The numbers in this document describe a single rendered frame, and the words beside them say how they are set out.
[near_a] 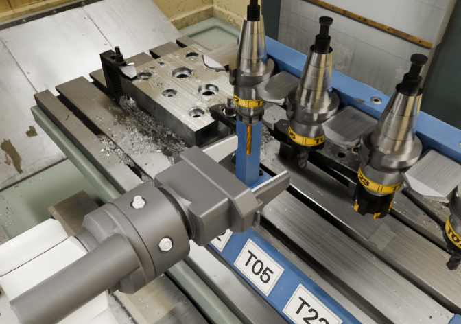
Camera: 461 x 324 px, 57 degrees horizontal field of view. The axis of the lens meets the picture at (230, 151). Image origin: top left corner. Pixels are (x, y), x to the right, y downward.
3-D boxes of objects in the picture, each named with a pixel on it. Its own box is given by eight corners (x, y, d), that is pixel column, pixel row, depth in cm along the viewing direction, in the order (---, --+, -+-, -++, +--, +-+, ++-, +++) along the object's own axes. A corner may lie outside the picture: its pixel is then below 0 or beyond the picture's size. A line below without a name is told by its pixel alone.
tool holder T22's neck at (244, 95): (274, 97, 62) (276, 79, 60) (252, 112, 60) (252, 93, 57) (248, 85, 65) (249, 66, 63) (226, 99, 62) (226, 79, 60)
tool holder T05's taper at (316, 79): (339, 99, 52) (349, 49, 48) (315, 113, 50) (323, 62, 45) (311, 84, 55) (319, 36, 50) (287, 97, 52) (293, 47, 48)
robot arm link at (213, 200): (263, 182, 41) (161, 250, 35) (258, 241, 47) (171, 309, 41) (184, 121, 48) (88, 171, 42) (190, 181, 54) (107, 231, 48)
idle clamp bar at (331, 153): (373, 210, 81) (381, 187, 77) (268, 148, 94) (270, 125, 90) (385, 196, 84) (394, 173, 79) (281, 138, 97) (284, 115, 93)
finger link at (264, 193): (283, 185, 50) (245, 213, 47) (286, 166, 48) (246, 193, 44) (293, 193, 49) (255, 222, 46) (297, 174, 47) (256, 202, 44)
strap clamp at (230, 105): (247, 174, 88) (250, 117, 78) (207, 143, 96) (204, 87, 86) (258, 167, 90) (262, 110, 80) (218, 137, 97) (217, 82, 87)
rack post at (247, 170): (237, 205, 82) (240, 72, 62) (219, 190, 85) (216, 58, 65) (273, 180, 87) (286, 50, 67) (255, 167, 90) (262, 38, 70)
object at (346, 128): (348, 154, 47) (349, 148, 47) (311, 132, 50) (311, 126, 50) (383, 128, 51) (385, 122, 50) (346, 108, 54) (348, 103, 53)
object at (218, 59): (219, 75, 59) (219, 70, 59) (195, 61, 62) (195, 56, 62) (254, 58, 63) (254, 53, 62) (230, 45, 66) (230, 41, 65)
